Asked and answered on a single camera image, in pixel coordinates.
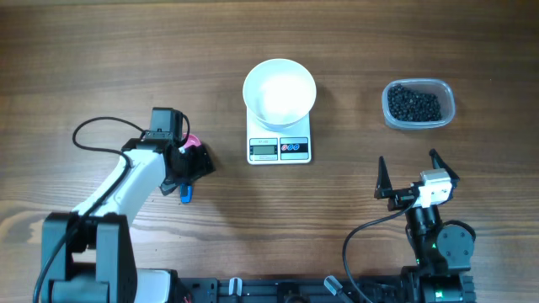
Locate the black camera cable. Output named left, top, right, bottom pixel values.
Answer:
left=32, top=116, right=147, bottom=303
left=341, top=199, right=418, bottom=303

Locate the clear plastic food container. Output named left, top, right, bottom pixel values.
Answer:
left=382, top=78, right=456, bottom=130

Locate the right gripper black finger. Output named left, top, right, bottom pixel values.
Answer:
left=429, top=149, right=460, bottom=185
left=374, top=156, right=393, bottom=199

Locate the white round bowl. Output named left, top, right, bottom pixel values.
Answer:
left=242, top=58, right=318, bottom=128

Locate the white digital kitchen scale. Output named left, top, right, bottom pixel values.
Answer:
left=246, top=113, right=312, bottom=165

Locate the left black camera cable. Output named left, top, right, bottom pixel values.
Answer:
left=32, top=116, right=147, bottom=303

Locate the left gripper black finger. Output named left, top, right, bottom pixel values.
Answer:
left=159, top=177, right=181, bottom=195
left=195, top=144, right=216, bottom=177

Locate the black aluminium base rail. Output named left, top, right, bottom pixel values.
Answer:
left=176, top=275, right=478, bottom=303

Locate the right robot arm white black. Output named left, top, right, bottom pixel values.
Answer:
left=374, top=149, right=477, bottom=302

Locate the right black camera cable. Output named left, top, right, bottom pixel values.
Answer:
left=341, top=199, right=418, bottom=303

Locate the black beans pile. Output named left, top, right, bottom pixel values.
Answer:
left=387, top=84, right=441, bottom=122

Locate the pink scoop with blue handle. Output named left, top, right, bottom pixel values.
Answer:
left=179, top=135, right=201, bottom=204

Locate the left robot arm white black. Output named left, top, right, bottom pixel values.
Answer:
left=33, top=108, right=215, bottom=302

